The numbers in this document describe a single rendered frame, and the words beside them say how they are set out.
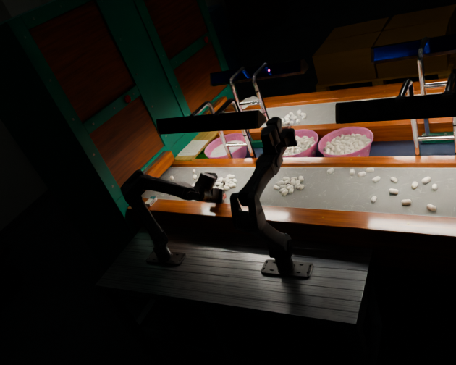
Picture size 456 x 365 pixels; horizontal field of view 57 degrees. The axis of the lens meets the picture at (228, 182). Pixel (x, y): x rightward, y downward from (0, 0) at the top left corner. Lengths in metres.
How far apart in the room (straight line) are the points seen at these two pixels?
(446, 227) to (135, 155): 1.57
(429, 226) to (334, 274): 0.37
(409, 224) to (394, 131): 0.73
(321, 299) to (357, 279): 0.15
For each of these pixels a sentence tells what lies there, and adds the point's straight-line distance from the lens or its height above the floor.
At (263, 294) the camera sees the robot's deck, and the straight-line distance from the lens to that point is 1.60.
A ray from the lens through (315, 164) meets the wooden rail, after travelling 2.02.
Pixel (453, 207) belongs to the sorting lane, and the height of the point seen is 0.74.
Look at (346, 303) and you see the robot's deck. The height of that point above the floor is 0.67.
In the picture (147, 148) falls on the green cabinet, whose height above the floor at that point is 0.94.
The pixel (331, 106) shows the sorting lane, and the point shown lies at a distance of 2.59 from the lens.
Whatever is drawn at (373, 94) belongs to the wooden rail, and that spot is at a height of 0.76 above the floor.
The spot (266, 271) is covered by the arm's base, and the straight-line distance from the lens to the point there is 1.67.
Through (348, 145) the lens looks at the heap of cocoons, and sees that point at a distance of 2.15.
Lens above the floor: 1.82
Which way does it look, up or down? 30 degrees down
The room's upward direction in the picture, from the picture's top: 22 degrees counter-clockwise
